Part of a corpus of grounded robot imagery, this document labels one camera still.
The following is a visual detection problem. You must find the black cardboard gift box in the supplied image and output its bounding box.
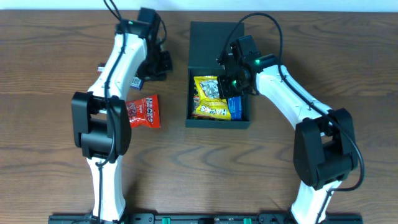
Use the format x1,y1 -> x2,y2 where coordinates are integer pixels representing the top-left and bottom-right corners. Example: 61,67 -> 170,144
185,21 -> 251,129

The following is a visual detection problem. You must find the blue Oreo cookie pack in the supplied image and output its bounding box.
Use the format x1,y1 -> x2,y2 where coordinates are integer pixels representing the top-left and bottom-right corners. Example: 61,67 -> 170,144
228,96 -> 243,120

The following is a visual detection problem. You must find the yellow Hacks candy bag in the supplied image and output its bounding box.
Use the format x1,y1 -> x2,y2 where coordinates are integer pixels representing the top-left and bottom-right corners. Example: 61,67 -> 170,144
194,76 -> 231,120

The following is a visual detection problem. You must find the Haribo gummy candy bag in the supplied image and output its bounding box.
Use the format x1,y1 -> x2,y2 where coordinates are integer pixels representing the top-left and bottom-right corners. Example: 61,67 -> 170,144
192,87 -> 200,119

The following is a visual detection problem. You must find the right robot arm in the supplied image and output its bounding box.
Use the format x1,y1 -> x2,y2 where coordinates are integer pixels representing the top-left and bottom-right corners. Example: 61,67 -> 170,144
217,35 -> 364,223

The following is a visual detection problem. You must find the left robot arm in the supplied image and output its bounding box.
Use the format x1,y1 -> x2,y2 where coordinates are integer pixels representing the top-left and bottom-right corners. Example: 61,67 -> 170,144
72,7 -> 172,223

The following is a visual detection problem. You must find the small blue candy bar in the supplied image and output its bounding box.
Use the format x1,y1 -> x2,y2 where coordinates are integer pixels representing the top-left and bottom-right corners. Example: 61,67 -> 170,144
130,77 -> 144,90

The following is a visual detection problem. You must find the red Hacks candy bag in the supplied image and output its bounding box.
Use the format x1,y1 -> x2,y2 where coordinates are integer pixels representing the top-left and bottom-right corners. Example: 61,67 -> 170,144
126,95 -> 160,128

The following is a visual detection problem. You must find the green black candy bar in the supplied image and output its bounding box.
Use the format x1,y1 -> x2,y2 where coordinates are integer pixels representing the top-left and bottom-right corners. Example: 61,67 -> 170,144
97,63 -> 106,73

